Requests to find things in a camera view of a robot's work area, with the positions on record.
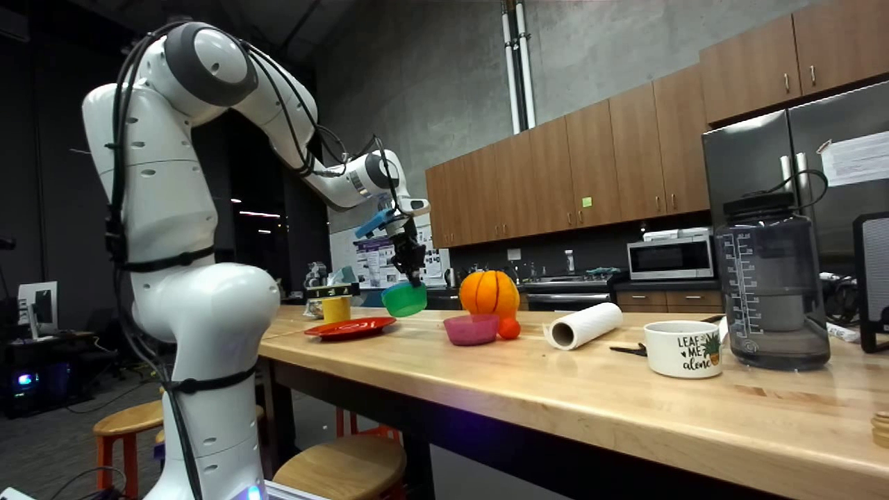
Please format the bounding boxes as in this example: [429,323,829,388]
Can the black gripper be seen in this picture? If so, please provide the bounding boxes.
[386,213,432,288]

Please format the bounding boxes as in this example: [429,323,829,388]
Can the blue and green bowl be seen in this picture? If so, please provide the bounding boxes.
[382,281,432,319]

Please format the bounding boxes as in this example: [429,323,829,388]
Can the translucent purple bowl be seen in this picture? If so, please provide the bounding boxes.
[442,313,501,350]

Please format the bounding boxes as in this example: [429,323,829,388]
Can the orange pumpkin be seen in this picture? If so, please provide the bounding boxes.
[460,266,524,325]

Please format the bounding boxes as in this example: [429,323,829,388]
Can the red plate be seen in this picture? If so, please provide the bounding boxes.
[304,313,401,345]

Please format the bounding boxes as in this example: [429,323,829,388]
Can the yellow mug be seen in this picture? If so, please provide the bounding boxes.
[317,291,356,328]

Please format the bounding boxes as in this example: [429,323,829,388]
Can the built-in oven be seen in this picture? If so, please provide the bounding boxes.
[517,274,619,313]

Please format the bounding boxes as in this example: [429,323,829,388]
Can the wooden stool red legs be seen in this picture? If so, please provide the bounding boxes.
[93,396,169,500]
[332,405,358,438]
[274,431,411,500]

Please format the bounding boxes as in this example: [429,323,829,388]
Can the paper towel roll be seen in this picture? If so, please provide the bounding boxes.
[543,299,626,355]

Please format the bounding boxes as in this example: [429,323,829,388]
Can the wooden upper cabinets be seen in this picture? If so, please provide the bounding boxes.
[426,63,711,246]

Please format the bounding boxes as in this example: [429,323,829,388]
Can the wooden lower cabinet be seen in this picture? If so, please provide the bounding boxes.
[614,288,725,317]

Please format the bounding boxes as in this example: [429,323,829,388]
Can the stainless microwave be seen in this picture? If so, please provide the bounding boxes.
[626,232,717,284]

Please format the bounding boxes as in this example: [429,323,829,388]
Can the white ramekin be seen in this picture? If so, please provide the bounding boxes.
[643,319,725,384]

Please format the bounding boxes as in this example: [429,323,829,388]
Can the stainless steel refrigerator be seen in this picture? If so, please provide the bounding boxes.
[701,77,889,309]

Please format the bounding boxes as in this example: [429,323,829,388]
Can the clear measuring pitcher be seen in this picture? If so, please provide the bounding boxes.
[711,191,833,371]

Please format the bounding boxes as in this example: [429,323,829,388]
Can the wooden cabinet above refrigerator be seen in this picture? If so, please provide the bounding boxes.
[701,0,889,128]

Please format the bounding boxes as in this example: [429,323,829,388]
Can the paper sheet on refrigerator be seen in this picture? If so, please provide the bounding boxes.
[818,128,889,191]

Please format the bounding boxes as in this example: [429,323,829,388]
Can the black flat monitor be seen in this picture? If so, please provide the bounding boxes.
[854,212,889,355]

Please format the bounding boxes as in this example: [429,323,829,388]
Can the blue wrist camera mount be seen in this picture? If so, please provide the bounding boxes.
[353,203,404,241]

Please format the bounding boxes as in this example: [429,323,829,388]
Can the grey wall conduit pipe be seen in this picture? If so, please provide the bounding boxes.
[517,0,539,134]
[501,0,524,137]

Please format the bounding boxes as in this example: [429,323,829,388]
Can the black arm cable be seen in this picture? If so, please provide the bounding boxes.
[104,21,392,273]

